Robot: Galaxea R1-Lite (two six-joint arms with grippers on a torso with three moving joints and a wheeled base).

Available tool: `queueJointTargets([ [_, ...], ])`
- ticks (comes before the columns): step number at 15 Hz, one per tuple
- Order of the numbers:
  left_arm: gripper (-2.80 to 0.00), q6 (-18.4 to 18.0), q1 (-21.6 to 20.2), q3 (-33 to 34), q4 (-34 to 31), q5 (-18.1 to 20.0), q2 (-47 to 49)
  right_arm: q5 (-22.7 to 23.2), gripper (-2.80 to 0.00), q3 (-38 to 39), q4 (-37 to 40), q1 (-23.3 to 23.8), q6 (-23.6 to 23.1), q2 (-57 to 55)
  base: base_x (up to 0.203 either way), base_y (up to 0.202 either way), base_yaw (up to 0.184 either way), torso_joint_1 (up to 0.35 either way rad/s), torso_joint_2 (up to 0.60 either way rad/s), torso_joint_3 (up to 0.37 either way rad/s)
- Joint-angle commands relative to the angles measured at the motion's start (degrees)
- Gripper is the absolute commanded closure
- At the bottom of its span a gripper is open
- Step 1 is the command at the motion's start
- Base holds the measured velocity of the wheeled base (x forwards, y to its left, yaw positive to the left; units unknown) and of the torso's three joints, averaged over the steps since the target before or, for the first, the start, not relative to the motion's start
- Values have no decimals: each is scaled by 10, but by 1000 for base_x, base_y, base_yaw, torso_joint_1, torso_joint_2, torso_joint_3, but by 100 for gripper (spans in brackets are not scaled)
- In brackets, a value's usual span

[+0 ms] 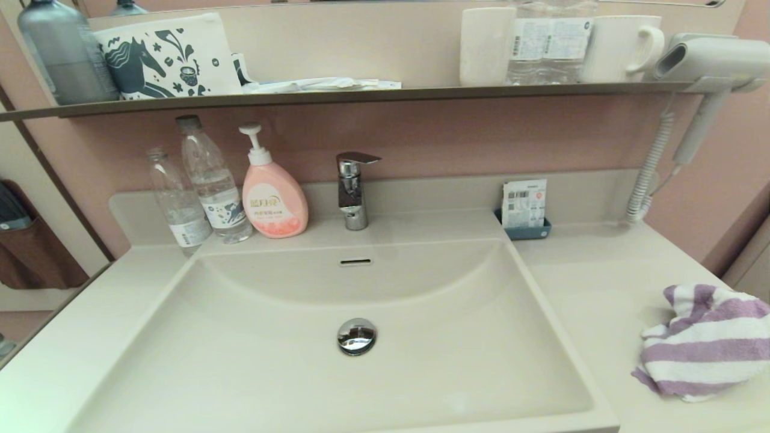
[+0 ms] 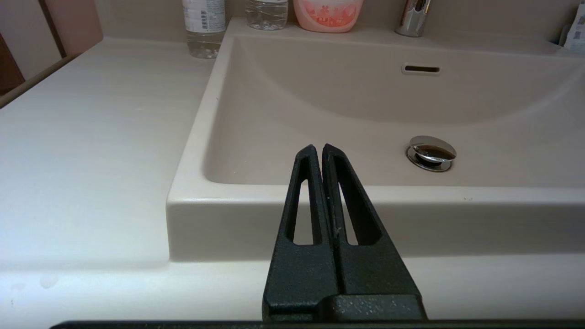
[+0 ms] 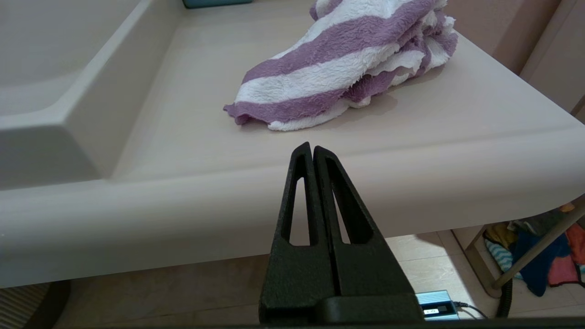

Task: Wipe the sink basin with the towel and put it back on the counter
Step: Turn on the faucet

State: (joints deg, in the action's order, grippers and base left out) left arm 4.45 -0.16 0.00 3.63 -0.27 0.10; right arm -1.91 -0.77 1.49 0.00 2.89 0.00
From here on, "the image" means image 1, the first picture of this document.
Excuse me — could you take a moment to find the white mug with handle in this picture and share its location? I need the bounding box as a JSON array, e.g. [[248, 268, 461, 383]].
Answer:
[[581, 15, 665, 84]]

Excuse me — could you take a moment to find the chrome drain stopper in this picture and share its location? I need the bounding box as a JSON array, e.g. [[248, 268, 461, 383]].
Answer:
[[337, 318, 377, 357]]

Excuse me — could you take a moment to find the flat white plastic packet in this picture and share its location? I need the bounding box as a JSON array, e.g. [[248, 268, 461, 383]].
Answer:
[[241, 76, 402, 94]]

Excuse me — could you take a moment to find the small blue plastic tray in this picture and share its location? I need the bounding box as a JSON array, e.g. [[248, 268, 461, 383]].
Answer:
[[494, 208, 552, 241]]

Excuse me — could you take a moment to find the white handleless cup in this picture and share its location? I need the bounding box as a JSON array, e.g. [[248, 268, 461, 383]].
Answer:
[[460, 6, 518, 87]]

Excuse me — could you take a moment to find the pink soap pump bottle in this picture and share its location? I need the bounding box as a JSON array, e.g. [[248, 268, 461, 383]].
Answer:
[[239, 123, 309, 239]]

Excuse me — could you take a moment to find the white printed packet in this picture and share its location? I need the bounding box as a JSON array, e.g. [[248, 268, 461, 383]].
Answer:
[[502, 179, 548, 229]]

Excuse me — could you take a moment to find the grey translucent bottle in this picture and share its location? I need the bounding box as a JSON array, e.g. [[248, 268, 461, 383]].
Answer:
[[17, 0, 119, 106]]

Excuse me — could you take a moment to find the white hair dryer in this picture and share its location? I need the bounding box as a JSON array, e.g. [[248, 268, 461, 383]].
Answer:
[[654, 33, 770, 166]]

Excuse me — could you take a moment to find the chrome sink faucet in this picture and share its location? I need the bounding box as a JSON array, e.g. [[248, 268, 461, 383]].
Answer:
[[336, 152, 382, 232]]

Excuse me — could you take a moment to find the brown wall shelf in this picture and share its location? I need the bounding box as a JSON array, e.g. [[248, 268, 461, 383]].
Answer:
[[0, 81, 701, 123]]

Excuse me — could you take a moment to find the white ceramic sink basin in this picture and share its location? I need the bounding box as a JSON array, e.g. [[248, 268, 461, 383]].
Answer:
[[65, 238, 620, 433]]

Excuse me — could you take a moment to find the tall clear water bottle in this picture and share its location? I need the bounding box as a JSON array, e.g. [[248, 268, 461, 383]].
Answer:
[[175, 115, 254, 244]]

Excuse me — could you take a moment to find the wall mirror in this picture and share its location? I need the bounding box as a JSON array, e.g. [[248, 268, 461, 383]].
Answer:
[[78, 0, 750, 91]]

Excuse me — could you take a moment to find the white coiled dryer cord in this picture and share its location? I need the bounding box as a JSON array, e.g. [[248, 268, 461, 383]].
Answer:
[[626, 96, 683, 224]]

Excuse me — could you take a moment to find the small clear water bottle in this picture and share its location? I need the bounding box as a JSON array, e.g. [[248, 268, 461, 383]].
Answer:
[[146, 147, 212, 256]]

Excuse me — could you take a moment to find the brown hanging pouch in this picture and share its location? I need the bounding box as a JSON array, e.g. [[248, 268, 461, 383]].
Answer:
[[0, 180, 90, 290]]

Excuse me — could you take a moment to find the white horse print pouch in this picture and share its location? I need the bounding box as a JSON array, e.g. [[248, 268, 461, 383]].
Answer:
[[93, 12, 243, 100]]

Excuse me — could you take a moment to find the purple white striped towel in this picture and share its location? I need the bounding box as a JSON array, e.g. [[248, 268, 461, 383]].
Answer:
[[632, 284, 770, 402]]

